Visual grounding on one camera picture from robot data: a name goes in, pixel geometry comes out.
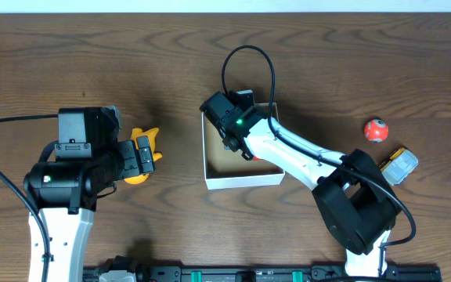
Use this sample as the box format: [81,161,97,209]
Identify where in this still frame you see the yellow grey toy dump truck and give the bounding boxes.
[380,147,419,186]

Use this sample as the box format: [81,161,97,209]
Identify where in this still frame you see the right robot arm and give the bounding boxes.
[200,92,402,277]

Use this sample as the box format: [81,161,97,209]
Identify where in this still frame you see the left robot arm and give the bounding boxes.
[24,106,161,281]

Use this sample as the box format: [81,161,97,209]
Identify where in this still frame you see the orange rubber toy animal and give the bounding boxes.
[125,128,163,185]

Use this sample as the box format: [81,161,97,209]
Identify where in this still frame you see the white cardboard box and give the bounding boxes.
[201,114,286,190]

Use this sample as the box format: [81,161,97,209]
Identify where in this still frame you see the orange red toy ball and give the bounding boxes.
[363,119,389,143]

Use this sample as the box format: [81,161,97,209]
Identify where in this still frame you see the right black cable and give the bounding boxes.
[220,45,417,248]

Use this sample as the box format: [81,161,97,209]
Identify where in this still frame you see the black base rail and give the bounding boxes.
[82,256,442,282]

